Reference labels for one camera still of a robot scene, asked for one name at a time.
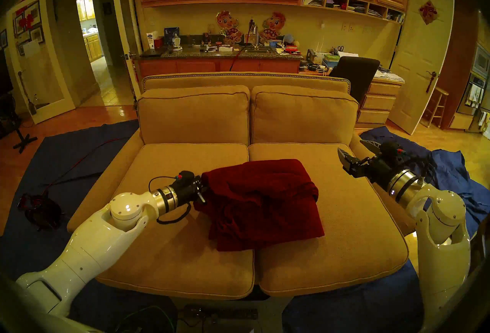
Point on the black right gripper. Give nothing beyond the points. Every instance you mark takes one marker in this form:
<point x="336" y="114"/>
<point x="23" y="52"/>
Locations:
<point x="377" y="173"/>

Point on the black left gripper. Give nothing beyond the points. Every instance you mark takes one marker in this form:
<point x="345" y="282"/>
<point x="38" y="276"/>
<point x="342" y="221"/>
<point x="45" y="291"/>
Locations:
<point x="189" y="192"/>

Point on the red blanket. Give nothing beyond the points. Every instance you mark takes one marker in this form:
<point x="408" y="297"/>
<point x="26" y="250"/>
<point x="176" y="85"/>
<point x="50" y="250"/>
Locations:
<point x="264" y="205"/>

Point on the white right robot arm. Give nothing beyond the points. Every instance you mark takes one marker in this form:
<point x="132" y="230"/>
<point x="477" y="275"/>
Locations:
<point x="440" y="251"/>

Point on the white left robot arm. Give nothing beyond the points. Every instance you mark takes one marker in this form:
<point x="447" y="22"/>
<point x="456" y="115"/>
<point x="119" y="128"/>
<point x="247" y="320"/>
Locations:
<point x="88" y="248"/>

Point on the wooden drawer desk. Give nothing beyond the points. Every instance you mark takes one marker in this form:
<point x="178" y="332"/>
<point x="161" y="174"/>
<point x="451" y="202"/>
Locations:
<point x="379" y="103"/>

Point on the tan sofa back cushion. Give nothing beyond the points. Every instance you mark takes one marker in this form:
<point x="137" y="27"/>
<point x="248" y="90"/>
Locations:
<point x="193" y="115"/>
<point x="302" y="117"/>

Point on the tan sofa seat cushion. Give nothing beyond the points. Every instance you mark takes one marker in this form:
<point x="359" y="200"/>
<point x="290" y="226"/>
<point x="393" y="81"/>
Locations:
<point x="172" y="259"/>
<point x="344" y="251"/>

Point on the black office chair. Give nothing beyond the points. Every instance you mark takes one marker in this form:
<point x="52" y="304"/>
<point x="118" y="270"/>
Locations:
<point x="356" y="72"/>

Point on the white paper stack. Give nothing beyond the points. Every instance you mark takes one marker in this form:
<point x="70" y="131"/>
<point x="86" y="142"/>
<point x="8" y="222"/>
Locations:
<point x="389" y="76"/>

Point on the dark blue floor cloth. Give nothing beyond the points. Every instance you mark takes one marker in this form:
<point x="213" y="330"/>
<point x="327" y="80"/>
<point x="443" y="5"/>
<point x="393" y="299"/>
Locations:
<point x="459" y="171"/>
<point x="344" y="309"/>
<point x="69" y="152"/>

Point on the wooden stool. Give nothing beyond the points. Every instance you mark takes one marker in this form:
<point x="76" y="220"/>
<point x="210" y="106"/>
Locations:
<point x="440" y="91"/>

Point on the white panel door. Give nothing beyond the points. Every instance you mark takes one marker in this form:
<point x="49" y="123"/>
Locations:
<point x="417" y="68"/>

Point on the white router with antennas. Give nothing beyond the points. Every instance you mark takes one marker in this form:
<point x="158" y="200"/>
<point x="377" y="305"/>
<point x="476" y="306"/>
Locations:
<point x="319" y="57"/>

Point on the tan fabric sofa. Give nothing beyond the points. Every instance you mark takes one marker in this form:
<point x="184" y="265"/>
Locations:
<point x="241" y="81"/>

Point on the hanging dish towel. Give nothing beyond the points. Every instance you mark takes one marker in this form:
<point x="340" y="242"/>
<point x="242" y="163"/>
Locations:
<point x="476" y="95"/>

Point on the granite top kitchen counter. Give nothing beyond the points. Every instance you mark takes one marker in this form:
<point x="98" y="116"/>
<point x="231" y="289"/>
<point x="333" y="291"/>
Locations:
<point x="206" y="66"/>

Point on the open wooden cubby shelf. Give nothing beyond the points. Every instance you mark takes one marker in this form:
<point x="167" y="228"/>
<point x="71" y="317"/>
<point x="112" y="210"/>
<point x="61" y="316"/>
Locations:
<point x="352" y="4"/>

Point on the black laptop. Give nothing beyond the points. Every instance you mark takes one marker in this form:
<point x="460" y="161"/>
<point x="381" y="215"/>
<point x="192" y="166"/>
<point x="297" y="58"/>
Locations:
<point x="153" y="53"/>

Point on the red fu door ornament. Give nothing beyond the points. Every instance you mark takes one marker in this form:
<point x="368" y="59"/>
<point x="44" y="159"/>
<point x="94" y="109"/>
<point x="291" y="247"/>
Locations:
<point x="428" y="12"/>

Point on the chrome kitchen faucet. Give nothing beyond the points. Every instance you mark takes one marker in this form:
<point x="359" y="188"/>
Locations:
<point x="255" y="35"/>

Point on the black red floor device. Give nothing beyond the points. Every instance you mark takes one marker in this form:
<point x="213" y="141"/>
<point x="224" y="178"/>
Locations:
<point x="38" y="211"/>

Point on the white blue carton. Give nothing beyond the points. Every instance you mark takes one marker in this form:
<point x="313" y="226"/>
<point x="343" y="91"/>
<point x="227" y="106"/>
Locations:
<point x="150" y="40"/>

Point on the dark blue box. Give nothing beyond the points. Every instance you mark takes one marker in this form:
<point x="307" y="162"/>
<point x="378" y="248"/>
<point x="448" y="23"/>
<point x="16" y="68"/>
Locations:
<point x="171" y="34"/>

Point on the white glass french door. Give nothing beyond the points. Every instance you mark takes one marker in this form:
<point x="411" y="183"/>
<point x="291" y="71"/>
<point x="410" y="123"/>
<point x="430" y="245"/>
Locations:
<point x="53" y="114"/>

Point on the wooden kitchen base cabinet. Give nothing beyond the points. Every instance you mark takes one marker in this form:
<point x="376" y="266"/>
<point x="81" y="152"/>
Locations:
<point x="93" y="47"/>

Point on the black floor stand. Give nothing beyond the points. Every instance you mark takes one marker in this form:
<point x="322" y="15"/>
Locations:
<point x="23" y="141"/>

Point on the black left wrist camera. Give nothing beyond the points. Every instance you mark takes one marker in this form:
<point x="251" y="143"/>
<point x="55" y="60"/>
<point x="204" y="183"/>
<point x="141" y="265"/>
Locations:
<point x="187" y="176"/>

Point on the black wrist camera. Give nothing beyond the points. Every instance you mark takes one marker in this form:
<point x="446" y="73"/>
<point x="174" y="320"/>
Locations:
<point x="187" y="176"/>
<point x="390" y="152"/>

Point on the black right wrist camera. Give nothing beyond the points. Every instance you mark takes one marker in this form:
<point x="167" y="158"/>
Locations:
<point x="390" y="152"/>

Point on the cartoon figure wall decoration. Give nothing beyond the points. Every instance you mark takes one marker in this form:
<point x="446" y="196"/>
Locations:
<point x="272" y="25"/>
<point x="227" y="25"/>

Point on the framed wall picture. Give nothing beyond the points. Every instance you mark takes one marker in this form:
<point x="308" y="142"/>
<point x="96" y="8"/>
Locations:
<point x="3" y="38"/>

